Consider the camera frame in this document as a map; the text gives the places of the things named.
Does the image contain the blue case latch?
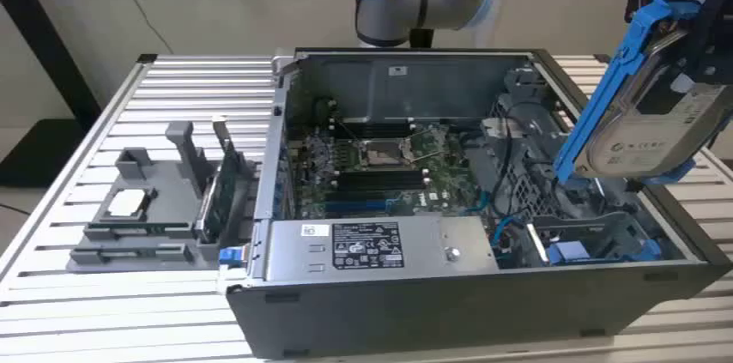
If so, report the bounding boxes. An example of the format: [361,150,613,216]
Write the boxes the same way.
[218,246,246,268]

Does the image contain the long black wire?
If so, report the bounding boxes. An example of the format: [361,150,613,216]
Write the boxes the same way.
[490,100,544,215]

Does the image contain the blue expansion slot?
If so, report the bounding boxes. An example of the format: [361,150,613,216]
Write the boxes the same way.
[323,201,398,216]

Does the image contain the silver CPU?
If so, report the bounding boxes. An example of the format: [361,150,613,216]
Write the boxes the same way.
[100,189,155,219]

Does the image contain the curled blue wire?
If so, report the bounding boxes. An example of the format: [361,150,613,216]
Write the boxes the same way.
[490,215,524,248]

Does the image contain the hard disk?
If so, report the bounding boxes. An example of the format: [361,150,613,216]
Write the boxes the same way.
[553,0,733,189]

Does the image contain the green graphics card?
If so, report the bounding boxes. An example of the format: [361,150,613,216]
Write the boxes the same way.
[193,116,249,244]

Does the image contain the metal socket cover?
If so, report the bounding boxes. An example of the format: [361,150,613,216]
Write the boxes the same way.
[403,126,452,162]

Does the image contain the silver metal bracket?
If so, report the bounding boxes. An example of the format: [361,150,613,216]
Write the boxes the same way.
[480,117,528,141]

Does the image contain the black RAM slot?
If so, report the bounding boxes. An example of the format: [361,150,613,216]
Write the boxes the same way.
[334,178,429,189]
[334,124,416,138]
[337,169,429,179]
[334,118,416,126]
[326,187,428,203]

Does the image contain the thin metal locking lever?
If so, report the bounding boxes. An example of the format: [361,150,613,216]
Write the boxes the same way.
[334,117,363,144]

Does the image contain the short blue wire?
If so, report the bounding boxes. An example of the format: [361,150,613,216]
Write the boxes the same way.
[464,193,489,214]

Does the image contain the green motherboard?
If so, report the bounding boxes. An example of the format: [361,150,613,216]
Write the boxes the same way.
[286,96,488,221]

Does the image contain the grey parts rack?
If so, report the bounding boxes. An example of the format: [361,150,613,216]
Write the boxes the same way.
[67,120,265,273]

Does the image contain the CPU socket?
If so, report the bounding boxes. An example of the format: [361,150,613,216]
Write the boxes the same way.
[358,139,411,166]

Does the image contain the grey metal drive cage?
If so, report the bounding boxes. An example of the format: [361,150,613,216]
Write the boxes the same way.
[466,66,649,227]

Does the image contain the black stand with base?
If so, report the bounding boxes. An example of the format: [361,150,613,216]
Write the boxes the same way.
[0,0,108,189]

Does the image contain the silver power supply unit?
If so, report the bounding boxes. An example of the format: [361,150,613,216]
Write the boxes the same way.
[261,215,500,282]

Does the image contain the black open PC case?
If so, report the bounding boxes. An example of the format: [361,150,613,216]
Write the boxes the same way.
[215,45,733,360]

